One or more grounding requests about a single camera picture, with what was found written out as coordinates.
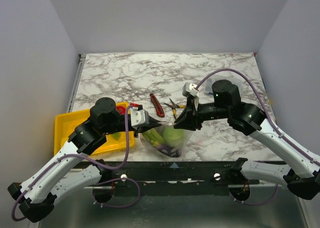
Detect green toy celery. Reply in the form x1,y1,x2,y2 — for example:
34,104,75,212
142,128,165,144

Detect green toy cabbage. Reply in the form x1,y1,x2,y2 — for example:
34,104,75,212
163,126,184,147

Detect green toy grapes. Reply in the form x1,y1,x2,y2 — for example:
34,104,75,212
111,132,121,141

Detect clear zip top bag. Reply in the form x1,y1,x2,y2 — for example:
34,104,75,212
140,123,193,158

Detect purple toy eggplant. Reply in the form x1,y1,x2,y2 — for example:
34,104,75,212
155,144,182,158

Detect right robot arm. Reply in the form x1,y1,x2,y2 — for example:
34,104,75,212
174,79,320,200

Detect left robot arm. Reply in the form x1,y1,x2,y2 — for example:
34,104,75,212
7,97,161,223

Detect red black utility knife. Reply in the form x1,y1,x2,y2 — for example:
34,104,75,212
149,93,165,118

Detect red toy tomato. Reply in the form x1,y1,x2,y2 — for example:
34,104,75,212
116,105,126,115

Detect clear screw organizer box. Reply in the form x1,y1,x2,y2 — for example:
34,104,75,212
203,78,214,96

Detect yellow plastic tray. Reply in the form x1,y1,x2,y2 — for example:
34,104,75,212
53,109,126,157

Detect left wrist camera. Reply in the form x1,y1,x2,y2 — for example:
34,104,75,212
129,103,150,129

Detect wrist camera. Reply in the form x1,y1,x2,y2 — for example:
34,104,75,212
182,82,200,111
129,103,150,129

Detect yellow handled pliers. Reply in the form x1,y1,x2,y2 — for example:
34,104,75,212
164,98,186,119

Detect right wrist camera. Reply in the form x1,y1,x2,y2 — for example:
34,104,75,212
182,82,200,111

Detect black base frame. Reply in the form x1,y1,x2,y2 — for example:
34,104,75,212
89,161,259,197

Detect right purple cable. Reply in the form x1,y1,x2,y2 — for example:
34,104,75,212
194,68,320,166

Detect purple cable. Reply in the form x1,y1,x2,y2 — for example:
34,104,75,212
11,104,137,223
194,68,320,166

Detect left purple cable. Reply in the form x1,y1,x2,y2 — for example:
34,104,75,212
11,104,137,223

